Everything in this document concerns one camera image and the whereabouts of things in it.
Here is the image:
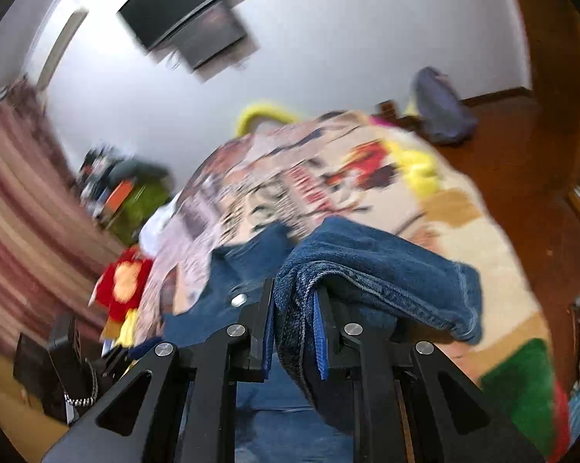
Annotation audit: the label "black wall television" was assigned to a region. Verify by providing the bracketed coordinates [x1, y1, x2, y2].
[116, 0, 262, 83]

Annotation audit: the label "red and yellow plush toy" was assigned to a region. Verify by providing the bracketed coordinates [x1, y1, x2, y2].
[90, 246, 156, 348]

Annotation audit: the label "blue denim jeans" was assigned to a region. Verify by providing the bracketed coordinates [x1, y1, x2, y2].
[162, 216, 484, 463]

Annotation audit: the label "green bag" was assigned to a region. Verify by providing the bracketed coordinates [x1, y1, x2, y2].
[109, 164, 175, 247]

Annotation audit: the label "printed blanket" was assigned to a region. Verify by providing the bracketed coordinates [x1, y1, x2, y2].
[135, 111, 556, 444]

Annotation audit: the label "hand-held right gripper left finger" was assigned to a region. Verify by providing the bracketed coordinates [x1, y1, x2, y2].
[41, 277, 276, 463]

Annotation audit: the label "white pillow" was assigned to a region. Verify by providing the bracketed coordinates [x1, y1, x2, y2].
[139, 205, 177, 254]

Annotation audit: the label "grey backpack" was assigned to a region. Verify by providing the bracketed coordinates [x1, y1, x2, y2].
[413, 66, 479, 145]

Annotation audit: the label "striped curtain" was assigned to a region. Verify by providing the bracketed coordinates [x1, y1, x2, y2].
[0, 77, 127, 348]

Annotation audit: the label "wooden door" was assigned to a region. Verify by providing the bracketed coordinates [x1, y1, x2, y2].
[502, 0, 580, 194]

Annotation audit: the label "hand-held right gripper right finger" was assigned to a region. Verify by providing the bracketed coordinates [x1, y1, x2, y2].
[314, 287, 546, 463]

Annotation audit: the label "orange box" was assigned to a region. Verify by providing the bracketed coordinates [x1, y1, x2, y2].
[104, 179, 135, 213]

